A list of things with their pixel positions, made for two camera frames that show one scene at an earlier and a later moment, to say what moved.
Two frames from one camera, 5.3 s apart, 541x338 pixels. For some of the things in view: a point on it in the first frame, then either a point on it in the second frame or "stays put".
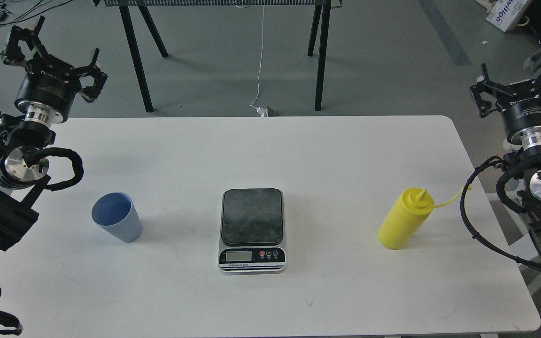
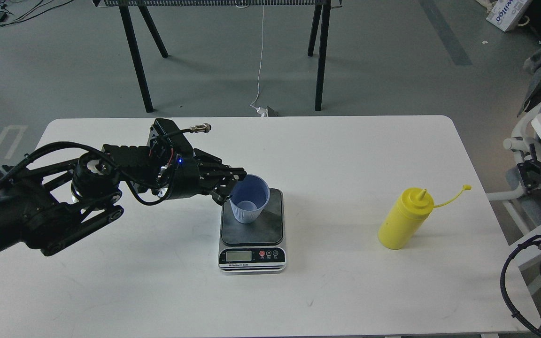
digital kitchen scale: (252, 238) stays put
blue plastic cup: (116, 213) -> (249, 196)
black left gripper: (48, 88) -> (174, 165)
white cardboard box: (506, 13) stays put
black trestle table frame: (135, 10) stays put
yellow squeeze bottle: (406, 216) stays put
